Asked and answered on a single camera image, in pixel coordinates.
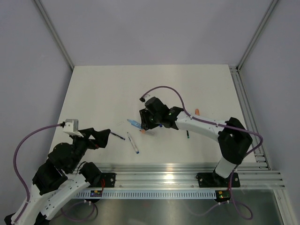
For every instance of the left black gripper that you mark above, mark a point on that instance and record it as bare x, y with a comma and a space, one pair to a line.
101, 137

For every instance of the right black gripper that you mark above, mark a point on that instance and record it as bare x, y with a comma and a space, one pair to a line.
146, 124

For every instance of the grey orange-tipped marker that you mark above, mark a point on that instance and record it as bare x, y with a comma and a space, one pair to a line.
147, 132

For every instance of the purple pen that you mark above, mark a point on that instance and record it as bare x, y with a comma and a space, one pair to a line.
118, 136

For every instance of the blue highlighter pen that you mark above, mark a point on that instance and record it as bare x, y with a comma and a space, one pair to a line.
135, 123

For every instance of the orange highlighter pen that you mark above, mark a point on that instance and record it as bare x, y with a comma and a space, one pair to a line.
197, 112

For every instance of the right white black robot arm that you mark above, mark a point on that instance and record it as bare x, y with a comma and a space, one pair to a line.
234, 141

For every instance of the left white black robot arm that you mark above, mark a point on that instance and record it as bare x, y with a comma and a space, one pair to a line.
47, 195

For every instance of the white blue-capped pen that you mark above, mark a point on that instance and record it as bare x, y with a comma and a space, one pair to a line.
133, 143

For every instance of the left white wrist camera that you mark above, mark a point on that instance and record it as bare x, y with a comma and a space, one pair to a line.
71, 127

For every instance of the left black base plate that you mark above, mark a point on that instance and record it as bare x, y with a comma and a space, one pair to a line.
107, 180

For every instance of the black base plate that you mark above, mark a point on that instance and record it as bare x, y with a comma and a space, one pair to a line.
107, 180
212, 180

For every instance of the white slotted cable duct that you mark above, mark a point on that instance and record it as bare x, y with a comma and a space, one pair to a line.
147, 194

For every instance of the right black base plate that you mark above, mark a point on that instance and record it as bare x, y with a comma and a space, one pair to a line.
212, 180

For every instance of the left aluminium frame post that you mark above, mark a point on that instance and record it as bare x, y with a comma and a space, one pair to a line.
53, 32

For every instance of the aluminium frame post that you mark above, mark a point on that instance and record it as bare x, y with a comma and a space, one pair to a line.
53, 32
258, 32

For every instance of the aluminium front rail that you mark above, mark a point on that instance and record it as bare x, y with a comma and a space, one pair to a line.
183, 175

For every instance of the aluminium rail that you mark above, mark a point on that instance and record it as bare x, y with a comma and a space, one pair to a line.
183, 175
260, 152

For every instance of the right side aluminium rail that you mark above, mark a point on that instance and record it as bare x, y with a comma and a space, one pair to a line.
260, 152

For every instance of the right aluminium frame post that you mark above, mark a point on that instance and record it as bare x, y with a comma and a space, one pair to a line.
258, 32

